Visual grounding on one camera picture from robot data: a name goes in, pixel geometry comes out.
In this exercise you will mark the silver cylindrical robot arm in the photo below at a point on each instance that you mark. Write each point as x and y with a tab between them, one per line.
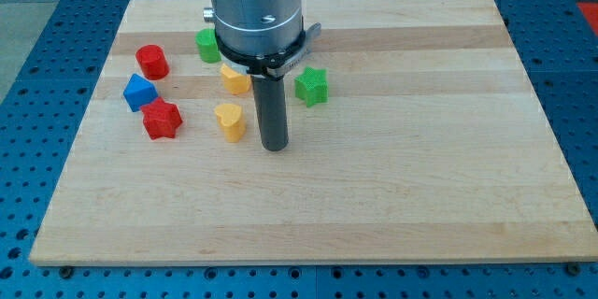
256	27

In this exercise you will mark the green star block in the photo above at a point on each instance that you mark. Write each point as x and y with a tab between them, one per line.
312	86

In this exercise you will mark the red star block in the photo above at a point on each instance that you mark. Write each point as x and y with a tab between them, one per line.
161	119

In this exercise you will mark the dark grey cylindrical pointer tool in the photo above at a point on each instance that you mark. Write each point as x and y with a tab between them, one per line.
270	105

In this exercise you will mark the yellow heart block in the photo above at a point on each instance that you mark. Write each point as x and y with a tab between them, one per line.
231	120

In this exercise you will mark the yellow pentagon block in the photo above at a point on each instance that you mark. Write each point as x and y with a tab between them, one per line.
234	82

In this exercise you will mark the light wooden board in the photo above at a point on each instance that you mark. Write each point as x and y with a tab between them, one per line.
432	148

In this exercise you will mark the green cylinder block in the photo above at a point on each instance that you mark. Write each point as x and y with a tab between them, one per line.
206	43

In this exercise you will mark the red cylinder block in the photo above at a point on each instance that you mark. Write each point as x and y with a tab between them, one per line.
152	62

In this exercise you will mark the blue pentagon block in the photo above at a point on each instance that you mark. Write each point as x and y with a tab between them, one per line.
139	92

